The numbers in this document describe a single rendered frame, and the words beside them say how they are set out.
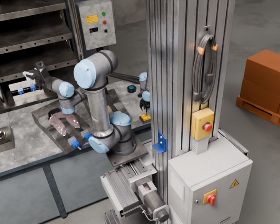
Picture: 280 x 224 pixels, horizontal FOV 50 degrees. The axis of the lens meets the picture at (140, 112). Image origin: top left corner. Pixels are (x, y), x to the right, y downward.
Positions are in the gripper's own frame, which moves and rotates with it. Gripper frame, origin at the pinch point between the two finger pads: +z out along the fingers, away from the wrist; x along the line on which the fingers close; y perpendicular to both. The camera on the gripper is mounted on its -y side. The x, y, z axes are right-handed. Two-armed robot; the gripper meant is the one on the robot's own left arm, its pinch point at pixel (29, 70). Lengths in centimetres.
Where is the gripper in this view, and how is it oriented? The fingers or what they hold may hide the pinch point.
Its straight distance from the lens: 186.7
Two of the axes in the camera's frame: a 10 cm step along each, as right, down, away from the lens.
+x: 6.1, -4.0, 6.9
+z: -7.9, -3.3, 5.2
